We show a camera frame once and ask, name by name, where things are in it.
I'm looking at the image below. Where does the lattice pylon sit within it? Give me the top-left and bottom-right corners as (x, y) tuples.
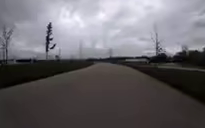
(107, 47), (114, 59)

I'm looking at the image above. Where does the low white building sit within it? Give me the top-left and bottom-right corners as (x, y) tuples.
(124, 58), (150, 64)

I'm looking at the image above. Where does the grey paved path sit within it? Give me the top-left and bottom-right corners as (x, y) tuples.
(0, 62), (205, 128)

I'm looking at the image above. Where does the tall narrow tree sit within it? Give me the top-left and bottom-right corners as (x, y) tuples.
(44, 21), (57, 61)

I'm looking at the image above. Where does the dark grass verge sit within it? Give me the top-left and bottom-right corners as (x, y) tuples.
(0, 60), (95, 92)
(122, 62), (205, 109)

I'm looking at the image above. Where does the pale grey road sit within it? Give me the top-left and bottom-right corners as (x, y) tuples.
(156, 64), (205, 74)

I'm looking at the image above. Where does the row of dark trees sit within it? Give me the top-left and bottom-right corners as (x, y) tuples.
(149, 35), (205, 68)

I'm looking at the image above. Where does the thin bare tree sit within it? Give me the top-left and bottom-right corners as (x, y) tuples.
(0, 25), (15, 65)

